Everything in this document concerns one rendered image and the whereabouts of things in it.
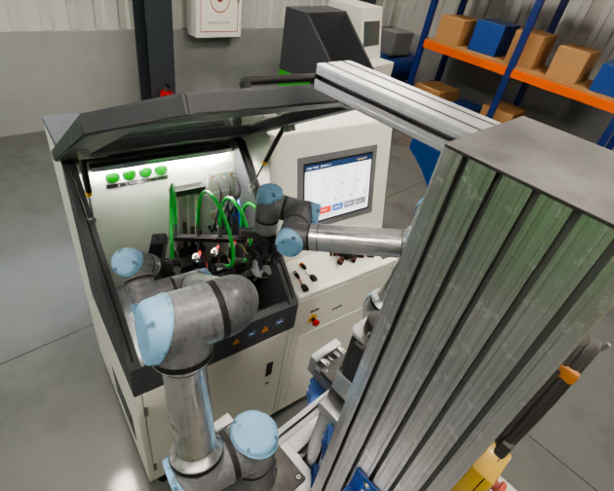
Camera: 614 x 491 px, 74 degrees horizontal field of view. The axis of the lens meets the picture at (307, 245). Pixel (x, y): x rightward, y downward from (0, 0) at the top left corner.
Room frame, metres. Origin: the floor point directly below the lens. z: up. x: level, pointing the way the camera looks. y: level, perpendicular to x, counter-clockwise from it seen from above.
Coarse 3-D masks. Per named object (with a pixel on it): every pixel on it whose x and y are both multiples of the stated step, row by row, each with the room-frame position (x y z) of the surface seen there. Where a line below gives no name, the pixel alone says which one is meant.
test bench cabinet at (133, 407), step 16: (288, 336) 1.22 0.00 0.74; (112, 352) 1.00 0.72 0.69; (112, 368) 1.08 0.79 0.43; (128, 384) 0.82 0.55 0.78; (128, 400) 0.89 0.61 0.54; (128, 416) 0.95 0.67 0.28; (144, 432) 0.78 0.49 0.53; (144, 448) 0.77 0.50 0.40; (144, 464) 0.81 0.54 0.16; (160, 480) 0.81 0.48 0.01
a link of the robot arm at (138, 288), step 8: (128, 280) 0.73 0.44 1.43; (136, 280) 0.73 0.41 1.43; (144, 280) 0.74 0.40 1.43; (152, 280) 0.76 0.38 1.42; (160, 280) 0.77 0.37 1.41; (168, 280) 0.77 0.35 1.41; (128, 288) 0.72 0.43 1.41; (136, 288) 0.72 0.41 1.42; (144, 288) 0.72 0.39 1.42; (152, 288) 0.73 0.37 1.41; (160, 288) 0.74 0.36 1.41; (168, 288) 0.75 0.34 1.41; (128, 296) 0.71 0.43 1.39; (136, 296) 0.70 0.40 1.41; (144, 296) 0.71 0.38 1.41; (152, 296) 0.72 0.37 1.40; (136, 304) 0.69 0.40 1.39
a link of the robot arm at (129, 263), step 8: (128, 248) 0.78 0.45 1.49; (112, 256) 0.76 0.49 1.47; (120, 256) 0.76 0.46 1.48; (128, 256) 0.76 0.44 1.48; (136, 256) 0.76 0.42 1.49; (144, 256) 0.80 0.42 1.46; (152, 256) 0.84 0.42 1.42; (112, 264) 0.74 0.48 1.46; (120, 264) 0.74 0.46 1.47; (128, 264) 0.74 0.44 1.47; (136, 264) 0.75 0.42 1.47; (144, 264) 0.78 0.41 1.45; (152, 264) 0.82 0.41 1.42; (120, 272) 0.73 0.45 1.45; (128, 272) 0.73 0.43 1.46; (136, 272) 0.75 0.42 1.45; (144, 272) 0.76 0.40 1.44; (152, 272) 0.81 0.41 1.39
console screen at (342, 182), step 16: (304, 160) 1.59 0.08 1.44; (320, 160) 1.65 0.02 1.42; (336, 160) 1.71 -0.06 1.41; (352, 160) 1.77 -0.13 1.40; (368, 160) 1.84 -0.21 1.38; (304, 176) 1.58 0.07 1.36; (320, 176) 1.64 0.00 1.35; (336, 176) 1.70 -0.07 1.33; (352, 176) 1.76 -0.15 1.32; (368, 176) 1.83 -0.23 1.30; (304, 192) 1.57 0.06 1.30; (320, 192) 1.62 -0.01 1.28; (336, 192) 1.69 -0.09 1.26; (352, 192) 1.75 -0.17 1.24; (368, 192) 1.82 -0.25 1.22; (336, 208) 1.68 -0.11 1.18; (352, 208) 1.74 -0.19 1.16; (368, 208) 1.81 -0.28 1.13
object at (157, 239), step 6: (156, 234) 0.98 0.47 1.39; (162, 234) 0.98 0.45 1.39; (156, 240) 0.96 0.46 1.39; (162, 240) 0.96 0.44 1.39; (168, 240) 0.98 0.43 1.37; (150, 246) 0.94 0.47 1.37; (156, 246) 0.94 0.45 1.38; (162, 246) 0.94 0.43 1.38; (150, 252) 0.92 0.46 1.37; (156, 252) 0.92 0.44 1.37; (162, 252) 0.92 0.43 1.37; (162, 258) 0.90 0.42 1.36
